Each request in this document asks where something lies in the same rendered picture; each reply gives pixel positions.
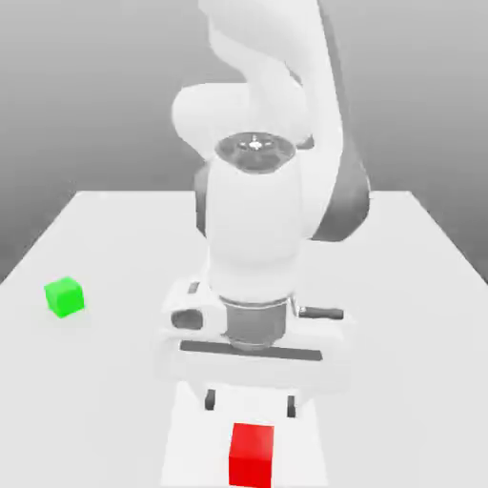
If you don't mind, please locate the small green cube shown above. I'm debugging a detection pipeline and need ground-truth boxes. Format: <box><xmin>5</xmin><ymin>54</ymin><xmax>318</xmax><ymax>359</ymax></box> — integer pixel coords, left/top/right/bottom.
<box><xmin>43</xmin><ymin>275</ymin><xmax>86</xmax><ymax>319</ymax></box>

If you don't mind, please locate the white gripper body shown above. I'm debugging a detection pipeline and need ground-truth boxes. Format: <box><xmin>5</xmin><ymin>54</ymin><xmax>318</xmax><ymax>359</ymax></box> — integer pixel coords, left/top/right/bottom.
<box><xmin>153</xmin><ymin>328</ymin><xmax>354</xmax><ymax>395</ymax></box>

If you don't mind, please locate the small red cube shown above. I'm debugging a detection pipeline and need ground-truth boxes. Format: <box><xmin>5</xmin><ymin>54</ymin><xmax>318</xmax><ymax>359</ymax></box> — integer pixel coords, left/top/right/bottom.
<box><xmin>228</xmin><ymin>421</ymin><xmax>275</xmax><ymax>488</ymax></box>

